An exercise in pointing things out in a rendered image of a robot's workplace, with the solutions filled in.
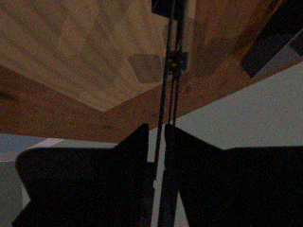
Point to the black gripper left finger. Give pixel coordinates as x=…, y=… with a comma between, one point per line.
x=117, y=171

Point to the brown wooden board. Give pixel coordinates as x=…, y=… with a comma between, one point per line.
x=100, y=52

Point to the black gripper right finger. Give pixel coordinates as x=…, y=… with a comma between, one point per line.
x=210, y=177

